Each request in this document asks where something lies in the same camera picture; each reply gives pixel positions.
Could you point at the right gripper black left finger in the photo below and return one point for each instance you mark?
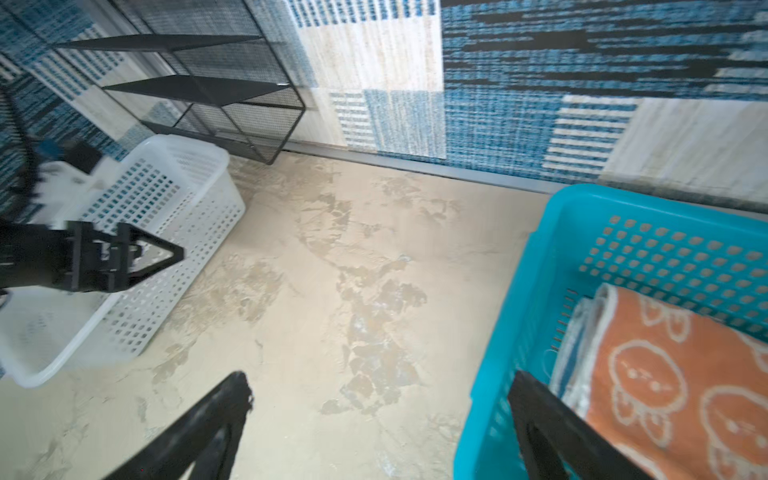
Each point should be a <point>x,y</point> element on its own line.
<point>202,443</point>

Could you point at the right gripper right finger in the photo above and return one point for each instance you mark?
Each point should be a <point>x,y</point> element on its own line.
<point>555,442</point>

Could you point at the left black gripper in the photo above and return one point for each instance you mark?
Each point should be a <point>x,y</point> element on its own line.
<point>35,255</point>

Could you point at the teal bicycle print towel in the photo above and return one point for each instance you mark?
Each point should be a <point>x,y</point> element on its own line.
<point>577,337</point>

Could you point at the white plastic laundry basket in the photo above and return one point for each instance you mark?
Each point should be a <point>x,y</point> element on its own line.
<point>91,278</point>

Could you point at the orange bear print towel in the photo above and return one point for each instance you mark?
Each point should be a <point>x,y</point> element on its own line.
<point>679,394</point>

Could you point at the teal plastic basket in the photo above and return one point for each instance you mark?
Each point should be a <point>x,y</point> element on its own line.
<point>693,256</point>

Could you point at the black wire shelf rack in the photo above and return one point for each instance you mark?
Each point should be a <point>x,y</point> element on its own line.
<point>198,69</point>

